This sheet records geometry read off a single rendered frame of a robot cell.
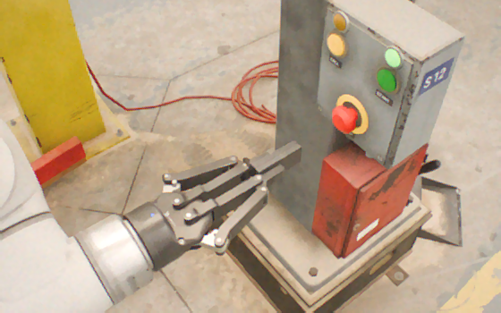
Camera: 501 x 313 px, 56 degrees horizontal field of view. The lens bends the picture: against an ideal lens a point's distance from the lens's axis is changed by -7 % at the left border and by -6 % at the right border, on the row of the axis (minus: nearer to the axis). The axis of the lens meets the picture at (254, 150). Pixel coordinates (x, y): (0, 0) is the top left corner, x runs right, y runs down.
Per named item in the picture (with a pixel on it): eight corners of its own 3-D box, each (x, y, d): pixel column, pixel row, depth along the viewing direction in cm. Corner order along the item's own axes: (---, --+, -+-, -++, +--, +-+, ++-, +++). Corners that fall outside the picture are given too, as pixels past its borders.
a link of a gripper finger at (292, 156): (255, 168, 62) (258, 172, 61) (298, 142, 64) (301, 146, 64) (255, 183, 64) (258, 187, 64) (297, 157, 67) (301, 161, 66)
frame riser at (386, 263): (307, 153, 194) (313, 106, 176) (425, 262, 162) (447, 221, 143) (197, 221, 174) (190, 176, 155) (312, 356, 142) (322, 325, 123)
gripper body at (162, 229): (126, 236, 61) (189, 200, 65) (161, 286, 57) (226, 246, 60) (114, 201, 56) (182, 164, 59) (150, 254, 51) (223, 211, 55)
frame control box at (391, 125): (382, 65, 95) (408, -58, 76) (471, 129, 84) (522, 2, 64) (286, 119, 85) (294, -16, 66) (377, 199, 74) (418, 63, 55)
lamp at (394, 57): (382, 60, 60) (386, 40, 57) (401, 73, 58) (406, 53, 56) (378, 63, 59) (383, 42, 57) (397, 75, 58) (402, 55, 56)
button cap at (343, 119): (345, 113, 73) (349, 92, 70) (365, 129, 71) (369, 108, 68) (326, 124, 71) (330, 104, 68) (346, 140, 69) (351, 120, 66)
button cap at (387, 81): (382, 80, 63) (386, 61, 60) (399, 92, 61) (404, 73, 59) (375, 84, 62) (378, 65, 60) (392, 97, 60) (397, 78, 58)
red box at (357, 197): (374, 187, 144) (400, 94, 117) (404, 215, 138) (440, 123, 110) (310, 232, 134) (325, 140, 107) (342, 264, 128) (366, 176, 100)
